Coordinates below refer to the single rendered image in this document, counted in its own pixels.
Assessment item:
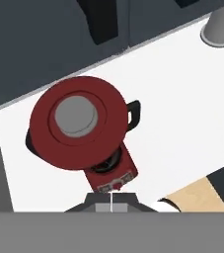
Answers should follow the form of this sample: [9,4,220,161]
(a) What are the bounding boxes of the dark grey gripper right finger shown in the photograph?
[112,192,159,213]

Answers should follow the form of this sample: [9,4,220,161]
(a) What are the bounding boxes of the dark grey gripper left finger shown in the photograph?
[64,192,112,213]

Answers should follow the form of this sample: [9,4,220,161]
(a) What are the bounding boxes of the red blender lid grey cap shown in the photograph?
[29,75,130,172]

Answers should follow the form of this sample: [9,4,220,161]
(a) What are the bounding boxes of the tan wooden board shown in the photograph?
[164,177,224,213]

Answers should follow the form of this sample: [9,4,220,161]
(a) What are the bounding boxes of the dark grey cupboard run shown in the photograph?
[0,0,224,114]

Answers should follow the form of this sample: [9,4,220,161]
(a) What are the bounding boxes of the grey cylindrical container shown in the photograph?
[199,0,224,48]

